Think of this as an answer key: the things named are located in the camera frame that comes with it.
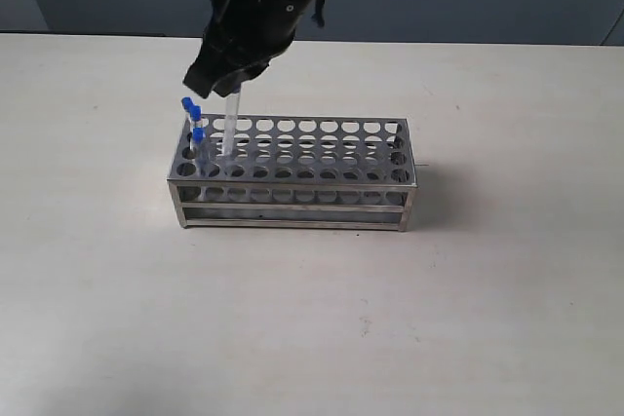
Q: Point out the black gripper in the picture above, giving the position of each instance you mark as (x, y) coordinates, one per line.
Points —
(242, 37)

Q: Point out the blue-capped tube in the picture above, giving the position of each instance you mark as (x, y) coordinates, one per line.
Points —
(188, 107)
(200, 152)
(232, 103)
(196, 124)

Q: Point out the stainless steel test tube rack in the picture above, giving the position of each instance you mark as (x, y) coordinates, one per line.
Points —
(298, 172)

